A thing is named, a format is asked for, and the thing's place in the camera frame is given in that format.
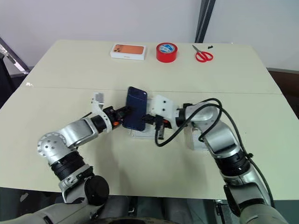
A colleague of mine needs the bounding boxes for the dark blue smartphone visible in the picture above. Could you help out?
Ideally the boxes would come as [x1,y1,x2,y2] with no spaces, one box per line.
[122,86,149,130]

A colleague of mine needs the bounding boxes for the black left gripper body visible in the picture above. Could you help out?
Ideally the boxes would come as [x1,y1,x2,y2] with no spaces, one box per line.
[105,106,126,128]

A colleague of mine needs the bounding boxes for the white phone box base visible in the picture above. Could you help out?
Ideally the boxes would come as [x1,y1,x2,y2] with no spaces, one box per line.
[128,125,157,141]

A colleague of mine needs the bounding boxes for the dark metal stand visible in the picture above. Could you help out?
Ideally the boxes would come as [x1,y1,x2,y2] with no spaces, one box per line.
[0,36,31,76]

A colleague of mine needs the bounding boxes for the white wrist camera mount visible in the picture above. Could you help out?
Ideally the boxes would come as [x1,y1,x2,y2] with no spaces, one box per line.
[149,94,180,129]
[90,92,113,131]

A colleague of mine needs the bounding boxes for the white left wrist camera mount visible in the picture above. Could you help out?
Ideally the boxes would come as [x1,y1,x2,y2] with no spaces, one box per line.
[90,92,113,131]

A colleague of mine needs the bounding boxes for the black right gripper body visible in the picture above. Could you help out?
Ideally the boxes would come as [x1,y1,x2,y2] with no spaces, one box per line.
[149,113,174,130]

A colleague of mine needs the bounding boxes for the white phone box lid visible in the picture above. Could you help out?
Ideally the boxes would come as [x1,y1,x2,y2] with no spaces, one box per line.
[184,123,209,152]

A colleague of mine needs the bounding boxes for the white box with orange print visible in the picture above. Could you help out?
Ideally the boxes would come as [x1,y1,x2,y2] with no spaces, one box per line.
[109,43,148,62]

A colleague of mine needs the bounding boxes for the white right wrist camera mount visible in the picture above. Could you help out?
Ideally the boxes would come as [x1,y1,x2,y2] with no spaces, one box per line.
[149,94,180,129]

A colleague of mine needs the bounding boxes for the black vertical post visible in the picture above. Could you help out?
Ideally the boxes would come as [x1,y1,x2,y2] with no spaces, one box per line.
[194,0,217,44]

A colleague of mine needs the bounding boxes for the red tape roll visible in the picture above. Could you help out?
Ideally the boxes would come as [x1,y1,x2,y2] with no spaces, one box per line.
[156,42,179,63]

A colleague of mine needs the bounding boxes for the red handled scissors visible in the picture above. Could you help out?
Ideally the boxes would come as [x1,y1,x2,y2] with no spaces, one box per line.
[192,44,214,63]

